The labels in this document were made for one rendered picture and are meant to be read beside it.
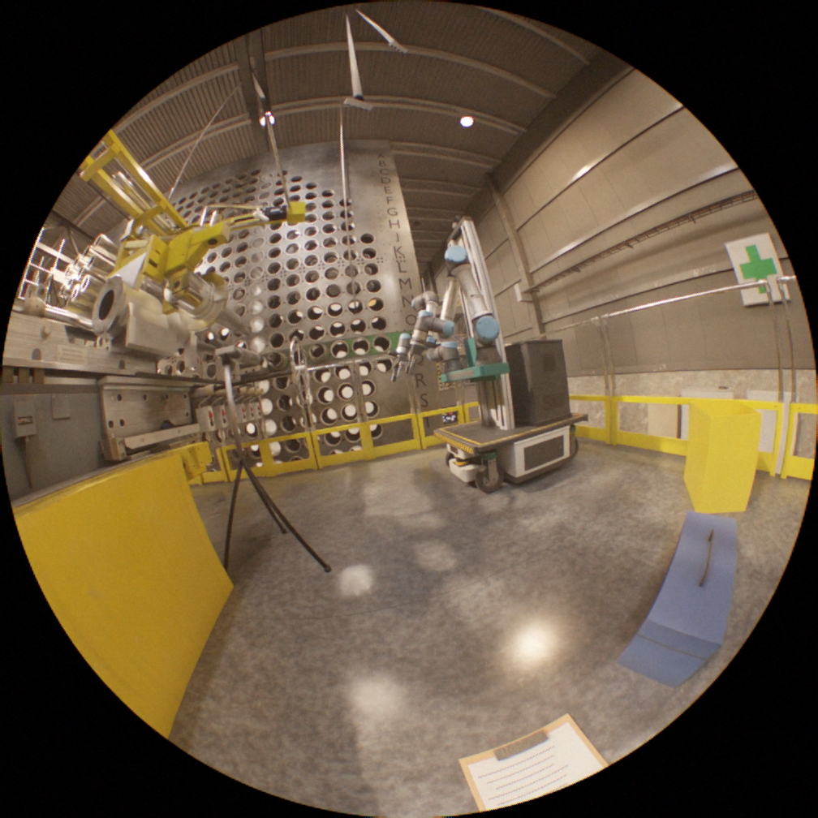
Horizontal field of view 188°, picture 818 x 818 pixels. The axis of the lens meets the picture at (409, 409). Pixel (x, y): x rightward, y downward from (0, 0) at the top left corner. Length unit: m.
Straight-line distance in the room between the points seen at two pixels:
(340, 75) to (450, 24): 3.27
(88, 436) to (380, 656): 1.24
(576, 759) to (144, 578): 1.03
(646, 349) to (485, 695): 6.89
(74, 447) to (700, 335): 7.61
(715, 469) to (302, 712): 1.54
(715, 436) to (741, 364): 5.22
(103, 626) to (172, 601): 0.28
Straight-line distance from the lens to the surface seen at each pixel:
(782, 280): 1.90
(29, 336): 1.26
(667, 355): 6.81
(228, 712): 0.86
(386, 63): 9.13
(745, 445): 1.34
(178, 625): 0.94
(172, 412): 1.58
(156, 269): 1.63
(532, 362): 1.54
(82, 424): 1.23
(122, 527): 0.81
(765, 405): 1.85
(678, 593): 0.69
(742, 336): 6.50
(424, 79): 9.45
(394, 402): 3.35
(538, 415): 1.56
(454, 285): 1.43
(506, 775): 0.66
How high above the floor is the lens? 0.66
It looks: 5 degrees down
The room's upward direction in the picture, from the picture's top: 9 degrees counter-clockwise
